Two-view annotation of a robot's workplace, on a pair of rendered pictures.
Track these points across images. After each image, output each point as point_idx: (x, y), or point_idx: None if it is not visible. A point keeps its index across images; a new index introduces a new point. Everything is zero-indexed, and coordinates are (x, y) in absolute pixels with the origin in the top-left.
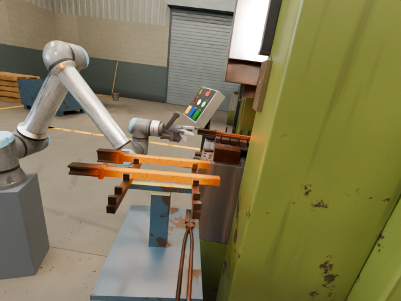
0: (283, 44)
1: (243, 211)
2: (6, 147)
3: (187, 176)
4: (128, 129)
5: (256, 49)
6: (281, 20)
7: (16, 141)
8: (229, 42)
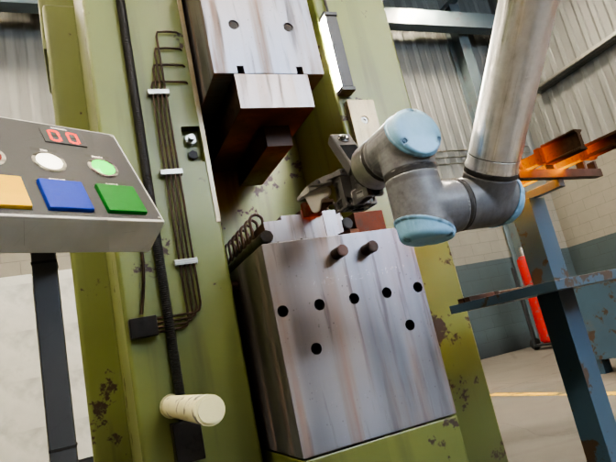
0: (389, 92)
1: (434, 272)
2: None
3: None
4: (440, 136)
5: None
6: (360, 69)
7: None
8: (209, 36)
